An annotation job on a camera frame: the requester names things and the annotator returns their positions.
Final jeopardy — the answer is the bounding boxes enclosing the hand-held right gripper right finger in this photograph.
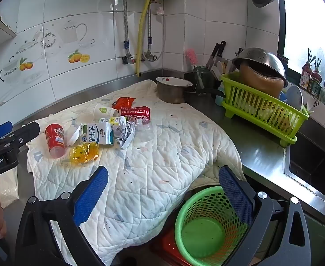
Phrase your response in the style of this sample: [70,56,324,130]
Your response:
[218,165,313,266]

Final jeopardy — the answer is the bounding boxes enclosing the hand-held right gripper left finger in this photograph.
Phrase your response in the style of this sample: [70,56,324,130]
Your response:
[15,166,116,266]

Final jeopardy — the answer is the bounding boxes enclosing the green plastic mesh basket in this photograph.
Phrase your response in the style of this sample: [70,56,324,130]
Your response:
[175,186,256,266]

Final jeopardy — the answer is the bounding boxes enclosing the clear plastic bottle yellow label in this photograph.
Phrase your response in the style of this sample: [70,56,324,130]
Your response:
[129,118,155,142]

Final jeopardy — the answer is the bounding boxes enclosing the white plastic bag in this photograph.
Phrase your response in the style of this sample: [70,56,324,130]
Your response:
[0,167,19,208]

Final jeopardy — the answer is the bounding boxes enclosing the red paper cup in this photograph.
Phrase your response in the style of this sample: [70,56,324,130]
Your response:
[45,123,67,158]

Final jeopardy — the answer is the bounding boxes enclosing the yellow plastic packet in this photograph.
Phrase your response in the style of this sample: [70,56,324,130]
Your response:
[68,142,100,164]

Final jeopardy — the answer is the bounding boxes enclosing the white milk carton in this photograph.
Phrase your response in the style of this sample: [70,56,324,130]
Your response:
[79,118,120,146]

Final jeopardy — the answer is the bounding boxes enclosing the crumpled silver paper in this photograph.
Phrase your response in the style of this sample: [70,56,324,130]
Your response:
[115,116,137,150]

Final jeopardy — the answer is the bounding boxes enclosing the stainless steel sink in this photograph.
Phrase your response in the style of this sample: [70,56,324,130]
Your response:
[283,135,325,203]

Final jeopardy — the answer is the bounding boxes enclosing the white paper cup green leaf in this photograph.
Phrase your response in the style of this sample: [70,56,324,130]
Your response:
[93,104,119,118]

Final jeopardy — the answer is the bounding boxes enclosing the white quilted blanket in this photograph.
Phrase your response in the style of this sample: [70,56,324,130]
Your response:
[26,79,247,266]

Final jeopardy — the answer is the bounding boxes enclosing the red plastic stool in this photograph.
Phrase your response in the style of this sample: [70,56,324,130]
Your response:
[156,227,186,266]

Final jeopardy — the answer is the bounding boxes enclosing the red soda can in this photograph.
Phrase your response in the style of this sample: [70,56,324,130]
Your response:
[119,106,151,123]

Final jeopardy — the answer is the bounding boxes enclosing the green plastic dish rack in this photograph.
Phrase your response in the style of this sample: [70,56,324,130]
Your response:
[220,71,309,147]

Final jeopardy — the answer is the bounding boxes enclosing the teal plastic cup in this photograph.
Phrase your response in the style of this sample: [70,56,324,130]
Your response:
[214,90,226,106]

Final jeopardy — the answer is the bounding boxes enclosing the orange snack wrapper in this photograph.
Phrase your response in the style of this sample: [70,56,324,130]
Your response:
[112,97,137,111]

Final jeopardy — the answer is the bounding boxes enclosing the white plate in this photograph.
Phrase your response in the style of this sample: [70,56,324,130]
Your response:
[286,85,304,111]

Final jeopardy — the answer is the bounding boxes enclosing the brown clay pot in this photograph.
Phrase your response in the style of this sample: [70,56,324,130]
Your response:
[239,62,289,99]

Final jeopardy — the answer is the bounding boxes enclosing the metal water valve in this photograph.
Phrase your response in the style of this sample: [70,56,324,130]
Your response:
[120,53,137,65]
[142,51,158,62]

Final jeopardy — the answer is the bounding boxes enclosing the green glass jar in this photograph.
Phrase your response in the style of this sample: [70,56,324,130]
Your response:
[193,65,212,89]

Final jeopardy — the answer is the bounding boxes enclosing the white bowl red print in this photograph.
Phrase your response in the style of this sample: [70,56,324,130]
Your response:
[156,76,193,88]

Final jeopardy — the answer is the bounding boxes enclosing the metal colander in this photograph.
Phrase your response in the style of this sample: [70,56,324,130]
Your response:
[232,47,287,80]

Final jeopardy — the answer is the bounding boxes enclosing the pink bottle brush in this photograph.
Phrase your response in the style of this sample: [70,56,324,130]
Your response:
[185,48,204,89]

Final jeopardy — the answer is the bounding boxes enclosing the wooden wall shelf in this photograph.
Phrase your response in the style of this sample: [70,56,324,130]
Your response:
[0,14,18,38]

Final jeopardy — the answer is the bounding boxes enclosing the metal pot with handle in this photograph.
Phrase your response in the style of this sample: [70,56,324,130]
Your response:
[157,82,224,105]

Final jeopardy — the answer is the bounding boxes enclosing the black handled knife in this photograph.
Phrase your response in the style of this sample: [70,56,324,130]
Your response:
[205,43,220,67]
[215,41,227,63]

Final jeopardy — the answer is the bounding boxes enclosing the braided metal hose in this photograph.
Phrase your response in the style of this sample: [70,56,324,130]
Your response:
[147,3,153,55]
[115,0,131,59]

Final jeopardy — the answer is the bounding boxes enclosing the yellow gas hose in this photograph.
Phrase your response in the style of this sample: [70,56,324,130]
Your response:
[136,0,154,78]

